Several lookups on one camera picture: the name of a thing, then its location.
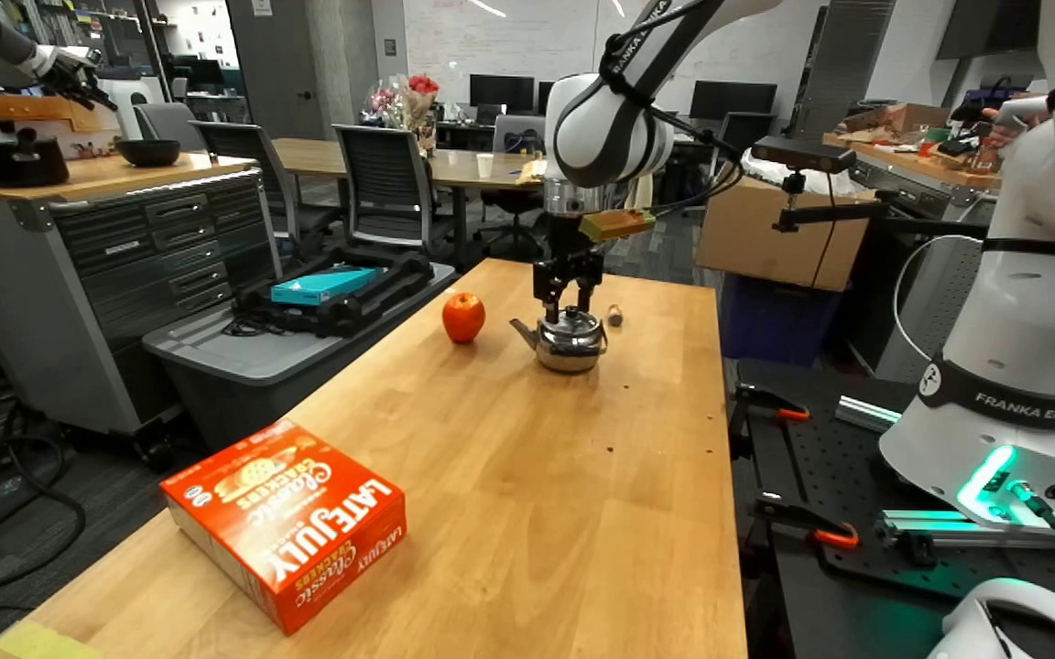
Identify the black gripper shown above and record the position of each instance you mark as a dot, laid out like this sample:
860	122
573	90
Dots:
573	246

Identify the stainless steel kettle lid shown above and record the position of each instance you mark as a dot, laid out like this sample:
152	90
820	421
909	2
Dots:
569	320

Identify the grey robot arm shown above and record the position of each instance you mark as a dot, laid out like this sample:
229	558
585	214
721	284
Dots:
2	37

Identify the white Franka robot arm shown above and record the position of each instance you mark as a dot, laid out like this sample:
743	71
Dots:
604	131

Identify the red apple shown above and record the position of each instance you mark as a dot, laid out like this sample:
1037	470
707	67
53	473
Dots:
463	320

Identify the long wooden desk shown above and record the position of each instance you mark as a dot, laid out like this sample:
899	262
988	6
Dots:
466	167

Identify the black bag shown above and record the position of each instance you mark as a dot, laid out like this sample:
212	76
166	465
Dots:
403	276

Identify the tan wooden crate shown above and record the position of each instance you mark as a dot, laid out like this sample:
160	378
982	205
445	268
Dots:
749	239

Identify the blue bin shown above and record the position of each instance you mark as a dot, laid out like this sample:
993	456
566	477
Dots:
777	320

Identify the black computer monitor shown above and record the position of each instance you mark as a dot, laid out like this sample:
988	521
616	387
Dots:
500	91
735	101

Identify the grey mesh office chair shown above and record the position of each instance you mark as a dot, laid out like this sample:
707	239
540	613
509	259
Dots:
383	185
240	146

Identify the teal case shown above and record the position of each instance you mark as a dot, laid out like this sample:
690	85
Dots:
323	288

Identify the red flower bouquet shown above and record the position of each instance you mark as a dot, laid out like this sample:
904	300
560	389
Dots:
412	96

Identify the grey storage bin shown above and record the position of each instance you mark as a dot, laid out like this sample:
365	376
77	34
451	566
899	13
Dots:
247	366

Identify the orange cracker box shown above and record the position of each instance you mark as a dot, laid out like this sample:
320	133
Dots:
271	513

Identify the cluttered wooden workbench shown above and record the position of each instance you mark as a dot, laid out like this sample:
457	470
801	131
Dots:
919	160

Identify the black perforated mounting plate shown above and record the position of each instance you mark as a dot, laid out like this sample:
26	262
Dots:
796	608

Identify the black bowl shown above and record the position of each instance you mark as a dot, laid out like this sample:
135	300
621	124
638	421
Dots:
149	153

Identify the grey drawer cabinet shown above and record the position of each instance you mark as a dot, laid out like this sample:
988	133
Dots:
99	268

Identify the white curved plastic object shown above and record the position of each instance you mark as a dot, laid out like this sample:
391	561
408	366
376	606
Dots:
963	626

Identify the orange wooden shelf board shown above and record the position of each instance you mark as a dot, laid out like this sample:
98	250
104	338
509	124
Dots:
15	115

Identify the yellow green sponge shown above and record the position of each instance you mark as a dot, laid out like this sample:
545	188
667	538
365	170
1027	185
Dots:
44	642

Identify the black stereo camera on mount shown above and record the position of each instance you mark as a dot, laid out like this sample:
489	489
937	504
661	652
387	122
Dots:
803	153

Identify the aluminium rail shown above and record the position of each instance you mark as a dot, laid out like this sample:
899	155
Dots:
954	527
871	411

